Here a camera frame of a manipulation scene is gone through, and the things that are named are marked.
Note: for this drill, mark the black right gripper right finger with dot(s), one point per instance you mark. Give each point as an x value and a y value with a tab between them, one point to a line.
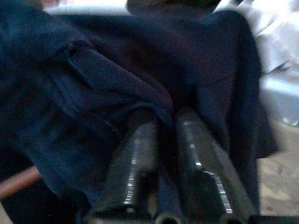
203	186

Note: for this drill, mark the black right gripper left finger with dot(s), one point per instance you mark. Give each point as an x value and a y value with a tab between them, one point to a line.
137	163

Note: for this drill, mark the navy garment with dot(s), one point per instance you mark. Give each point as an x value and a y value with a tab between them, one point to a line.
93	81

